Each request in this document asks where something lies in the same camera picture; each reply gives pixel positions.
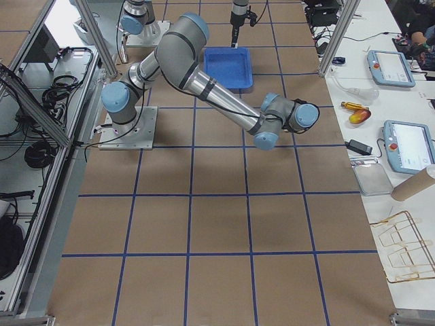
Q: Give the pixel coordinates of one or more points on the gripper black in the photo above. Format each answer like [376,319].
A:
[236,21]

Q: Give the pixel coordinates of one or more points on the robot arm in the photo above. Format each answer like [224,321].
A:
[176,59]
[141,29]

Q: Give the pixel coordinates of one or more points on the blue plastic tray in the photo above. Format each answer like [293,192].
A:
[229,66]

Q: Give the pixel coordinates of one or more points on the clear plastic lid tray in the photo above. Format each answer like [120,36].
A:
[373,180]

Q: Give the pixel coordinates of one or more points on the small blue device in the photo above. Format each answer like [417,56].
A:
[339,61]

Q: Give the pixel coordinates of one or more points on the brass cylinder tool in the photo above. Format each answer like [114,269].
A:
[352,106]

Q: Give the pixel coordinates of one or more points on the red yellow mango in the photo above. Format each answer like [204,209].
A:
[359,116]

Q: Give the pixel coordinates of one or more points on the far teach pendant tablet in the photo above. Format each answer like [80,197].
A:
[390,69]

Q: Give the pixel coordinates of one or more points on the teach pendant tablet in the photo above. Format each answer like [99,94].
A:
[409,146]
[390,69]

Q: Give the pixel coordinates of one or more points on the black power adapter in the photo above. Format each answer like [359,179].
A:
[358,147]

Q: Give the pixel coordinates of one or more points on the near teach pendant tablet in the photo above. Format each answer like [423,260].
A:
[409,146]

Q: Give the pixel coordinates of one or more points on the cardboard tube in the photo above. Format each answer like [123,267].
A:
[415,184]

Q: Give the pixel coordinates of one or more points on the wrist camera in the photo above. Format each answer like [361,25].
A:
[252,17]

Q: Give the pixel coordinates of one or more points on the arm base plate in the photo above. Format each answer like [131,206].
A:
[138,134]
[150,35]

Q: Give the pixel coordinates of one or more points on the aluminium frame post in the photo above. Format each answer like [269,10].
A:
[339,31]

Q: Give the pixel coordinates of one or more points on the gold wire rack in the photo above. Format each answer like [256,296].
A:
[405,254]

